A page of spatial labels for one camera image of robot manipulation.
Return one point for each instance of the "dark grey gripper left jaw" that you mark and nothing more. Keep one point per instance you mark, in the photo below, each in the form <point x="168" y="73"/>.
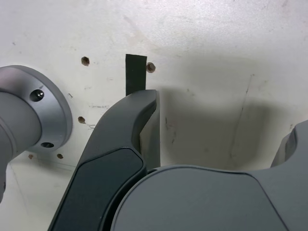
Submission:
<point x="103" y="168"/>

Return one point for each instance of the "black tape strip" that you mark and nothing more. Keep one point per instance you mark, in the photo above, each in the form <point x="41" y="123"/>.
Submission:
<point x="136" y="72"/>

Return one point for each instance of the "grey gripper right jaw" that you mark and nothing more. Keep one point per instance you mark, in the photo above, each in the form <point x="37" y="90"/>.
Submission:
<point x="204" y="199"/>

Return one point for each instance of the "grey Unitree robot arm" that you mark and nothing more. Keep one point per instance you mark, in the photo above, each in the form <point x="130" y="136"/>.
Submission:
<point x="24" y="108"/>

